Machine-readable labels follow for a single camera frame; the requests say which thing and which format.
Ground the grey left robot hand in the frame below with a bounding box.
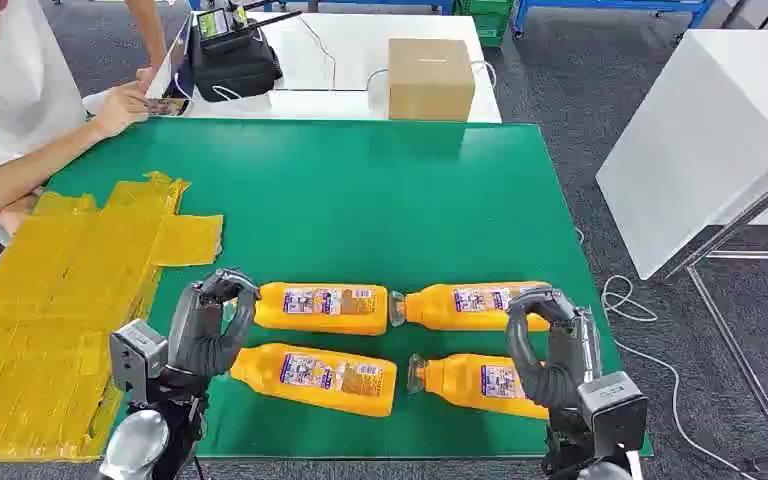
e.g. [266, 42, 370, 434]
[167, 268, 263, 382]

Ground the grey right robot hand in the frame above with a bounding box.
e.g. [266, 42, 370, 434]
[504, 284, 603, 412]

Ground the person's right hand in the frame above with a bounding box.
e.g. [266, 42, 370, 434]
[91, 79, 152, 141]

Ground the orange drink bottle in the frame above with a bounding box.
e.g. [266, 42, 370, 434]
[390, 281, 552, 333]
[253, 282, 391, 337]
[230, 343, 399, 419]
[407, 352, 551, 421]

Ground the silver laptop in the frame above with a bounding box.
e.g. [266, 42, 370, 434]
[145, 13, 197, 101]

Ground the person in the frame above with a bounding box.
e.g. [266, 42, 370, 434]
[0, 0, 168, 250]

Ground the black bag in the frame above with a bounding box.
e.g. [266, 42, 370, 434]
[188, 26, 285, 104]

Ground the black controller with screen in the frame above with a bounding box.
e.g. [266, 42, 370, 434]
[196, 3, 304, 53]

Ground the yellow sheet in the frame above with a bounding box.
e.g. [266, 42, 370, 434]
[0, 170, 225, 464]

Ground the green table mat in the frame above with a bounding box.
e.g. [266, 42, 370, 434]
[46, 119, 654, 460]

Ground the metal stand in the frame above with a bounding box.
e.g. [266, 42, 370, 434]
[662, 119, 768, 475]

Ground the white table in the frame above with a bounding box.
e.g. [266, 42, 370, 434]
[82, 11, 503, 125]

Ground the white board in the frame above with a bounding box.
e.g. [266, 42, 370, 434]
[594, 28, 768, 282]

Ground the blue rack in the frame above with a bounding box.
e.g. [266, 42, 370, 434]
[511, 0, 714, 38]
[188, 0, 456, 16]

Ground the brown cardboard box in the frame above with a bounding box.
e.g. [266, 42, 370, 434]
[387, 37, 477, 123]

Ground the green crate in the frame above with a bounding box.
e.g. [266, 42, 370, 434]
[456, 0, 515, 49]

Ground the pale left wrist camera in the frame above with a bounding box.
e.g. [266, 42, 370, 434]
[108, 319, 170, 405]

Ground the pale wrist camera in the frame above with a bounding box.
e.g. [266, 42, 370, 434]
[577, 370, 650, 458]
[108, 319, 170, 405]

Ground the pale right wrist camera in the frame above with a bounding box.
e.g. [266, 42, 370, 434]
[577, 370, 650, 458]

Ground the white floor cable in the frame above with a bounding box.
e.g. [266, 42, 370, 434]
[572, 225, 756, 480]

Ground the thin white table cable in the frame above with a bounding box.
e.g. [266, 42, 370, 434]
[296, 14, 338, 93]

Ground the white looped table cable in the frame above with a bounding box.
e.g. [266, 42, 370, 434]
[365, 59, 498, 114]

